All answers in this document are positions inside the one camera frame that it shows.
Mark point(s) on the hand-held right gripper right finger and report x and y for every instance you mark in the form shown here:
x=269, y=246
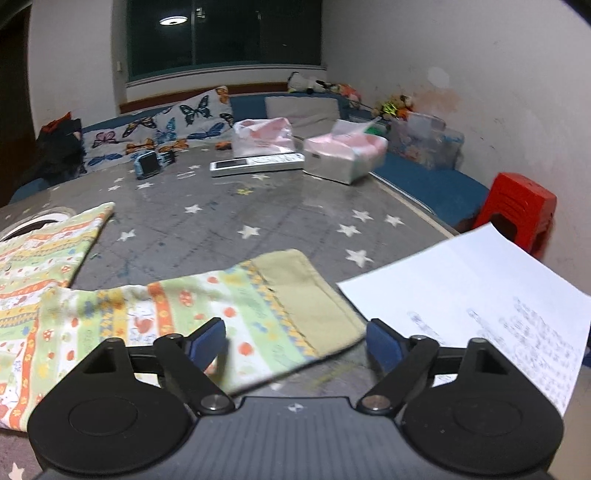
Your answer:
x=383, y=344

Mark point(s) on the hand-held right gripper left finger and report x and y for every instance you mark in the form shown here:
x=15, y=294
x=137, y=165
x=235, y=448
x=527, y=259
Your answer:
x=210, y=341

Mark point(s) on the green patterned children's pants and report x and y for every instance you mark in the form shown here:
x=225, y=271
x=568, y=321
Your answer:
x=184, y=300

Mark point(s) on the black clothes pile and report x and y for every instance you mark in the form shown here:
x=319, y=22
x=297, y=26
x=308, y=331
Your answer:
x=57, y=147

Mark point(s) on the white paper sheet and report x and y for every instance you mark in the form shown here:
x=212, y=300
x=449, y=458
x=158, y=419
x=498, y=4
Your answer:
x=471, y=286

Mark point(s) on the blue sofa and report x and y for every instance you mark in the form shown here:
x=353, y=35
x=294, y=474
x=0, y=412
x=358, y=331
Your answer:
x=429, y=184

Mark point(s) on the white remote control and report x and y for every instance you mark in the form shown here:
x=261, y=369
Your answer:
x=258, y=164

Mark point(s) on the blue smartwatch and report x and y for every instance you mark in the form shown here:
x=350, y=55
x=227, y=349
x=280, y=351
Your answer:
x=147, y=164

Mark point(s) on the pink white tissue pack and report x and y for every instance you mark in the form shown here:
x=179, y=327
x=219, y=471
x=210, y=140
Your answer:
x=341, y=154

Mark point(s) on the small orange toy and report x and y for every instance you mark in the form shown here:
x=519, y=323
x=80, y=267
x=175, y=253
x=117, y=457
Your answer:
x=223, y=146

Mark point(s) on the red plastic stool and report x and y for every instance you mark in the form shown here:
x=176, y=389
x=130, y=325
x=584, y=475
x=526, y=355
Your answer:
x=521, y=203

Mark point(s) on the clear plastic storage box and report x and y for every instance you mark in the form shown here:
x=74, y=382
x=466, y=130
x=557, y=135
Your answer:
x=429, y=141

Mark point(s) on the pink tissue pack in bag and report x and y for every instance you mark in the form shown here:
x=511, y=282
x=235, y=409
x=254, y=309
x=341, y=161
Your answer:
x=263, y=138

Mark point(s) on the butterfly print pillow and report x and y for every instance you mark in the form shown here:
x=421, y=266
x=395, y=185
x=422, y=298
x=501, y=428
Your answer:
x=115, y=145
x=198, y=113

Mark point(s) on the brown yellow plush toy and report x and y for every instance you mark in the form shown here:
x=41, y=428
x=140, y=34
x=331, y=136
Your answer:
x=392, y=107

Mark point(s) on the grey pillow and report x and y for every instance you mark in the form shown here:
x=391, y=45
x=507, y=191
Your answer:
x=304, y=110

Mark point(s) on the dark wooden door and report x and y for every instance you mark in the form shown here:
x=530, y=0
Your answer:
x=14, y=129

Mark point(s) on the dark window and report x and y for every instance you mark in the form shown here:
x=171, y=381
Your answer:
x=231, y=37

